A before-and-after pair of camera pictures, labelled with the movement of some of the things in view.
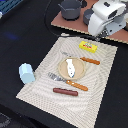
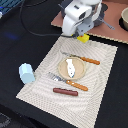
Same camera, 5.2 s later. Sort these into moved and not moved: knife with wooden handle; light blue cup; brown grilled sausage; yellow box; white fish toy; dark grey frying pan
Moved: dark grey frying pan; yellow box
Not moved: brown grilled sausage; white fish toy; light blue cup; knife with wooden handle
